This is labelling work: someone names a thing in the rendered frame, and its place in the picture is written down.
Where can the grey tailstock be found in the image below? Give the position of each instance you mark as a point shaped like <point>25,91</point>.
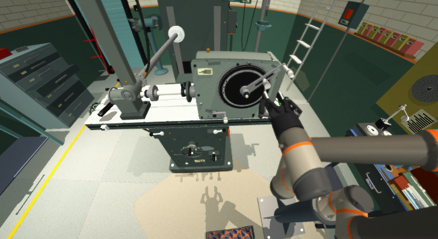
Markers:
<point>128,95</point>

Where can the white arbor shaft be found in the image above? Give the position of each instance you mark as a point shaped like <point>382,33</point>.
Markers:
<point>167,93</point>

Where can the white plunger knob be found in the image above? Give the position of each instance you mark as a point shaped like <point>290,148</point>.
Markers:
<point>290,73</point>

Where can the dark blue bench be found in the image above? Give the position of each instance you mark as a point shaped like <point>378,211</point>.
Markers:
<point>17,161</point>

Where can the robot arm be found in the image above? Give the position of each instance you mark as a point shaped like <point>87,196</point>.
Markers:
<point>359,148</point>

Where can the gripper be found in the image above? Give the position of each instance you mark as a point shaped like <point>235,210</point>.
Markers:
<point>286,120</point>

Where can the olive bench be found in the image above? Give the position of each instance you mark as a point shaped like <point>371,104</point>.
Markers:
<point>400,95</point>

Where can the black knee handwheel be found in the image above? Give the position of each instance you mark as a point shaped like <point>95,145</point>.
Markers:
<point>191,151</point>

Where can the orange blue patterned mat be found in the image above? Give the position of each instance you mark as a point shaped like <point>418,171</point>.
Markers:
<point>230,233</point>

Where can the teal pedestal grinder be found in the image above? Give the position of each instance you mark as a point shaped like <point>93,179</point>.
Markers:
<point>150,26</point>

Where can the dark perforated round plate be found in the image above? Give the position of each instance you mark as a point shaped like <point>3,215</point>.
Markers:
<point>425,88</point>

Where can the grey crank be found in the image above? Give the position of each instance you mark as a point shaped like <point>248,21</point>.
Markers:
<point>261,83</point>

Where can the white milling machine table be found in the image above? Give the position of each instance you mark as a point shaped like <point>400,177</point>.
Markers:
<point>171,110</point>

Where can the grey pole with teal clamp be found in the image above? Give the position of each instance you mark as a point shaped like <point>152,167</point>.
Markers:
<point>261,23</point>

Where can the row of coloured books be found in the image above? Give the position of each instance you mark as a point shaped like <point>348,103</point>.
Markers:
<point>390,38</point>

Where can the black knee lever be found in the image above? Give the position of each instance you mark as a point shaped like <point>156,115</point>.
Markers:
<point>214,157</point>

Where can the grey conduit pipe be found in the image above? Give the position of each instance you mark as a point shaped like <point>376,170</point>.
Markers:
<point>328,57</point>

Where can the blue tool trolley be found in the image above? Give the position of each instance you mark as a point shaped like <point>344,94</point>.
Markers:
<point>386,177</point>

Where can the black index plate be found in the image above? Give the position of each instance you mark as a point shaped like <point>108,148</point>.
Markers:
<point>232,84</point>

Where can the grey-green dividing head body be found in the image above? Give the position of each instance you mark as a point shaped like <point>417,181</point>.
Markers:
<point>205,91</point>

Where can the grey lever with white disc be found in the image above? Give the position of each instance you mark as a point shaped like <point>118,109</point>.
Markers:
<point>161,50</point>

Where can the grey drawer cabinet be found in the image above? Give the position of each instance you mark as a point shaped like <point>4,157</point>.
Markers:
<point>41,84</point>

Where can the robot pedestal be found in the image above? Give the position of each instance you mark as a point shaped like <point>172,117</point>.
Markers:
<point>291,214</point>

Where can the dark green machine column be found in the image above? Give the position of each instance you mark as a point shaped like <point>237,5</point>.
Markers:
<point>195,23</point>

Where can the dark electrical box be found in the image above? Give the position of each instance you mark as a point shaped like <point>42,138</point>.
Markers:
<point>353,15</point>

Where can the dial indicator stand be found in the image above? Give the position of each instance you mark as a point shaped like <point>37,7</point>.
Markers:
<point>393,117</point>

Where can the white-runged ladder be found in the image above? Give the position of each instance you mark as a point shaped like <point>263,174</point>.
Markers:
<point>304,43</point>

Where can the grey overarm beam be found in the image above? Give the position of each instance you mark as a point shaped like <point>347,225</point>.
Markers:
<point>106,33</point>

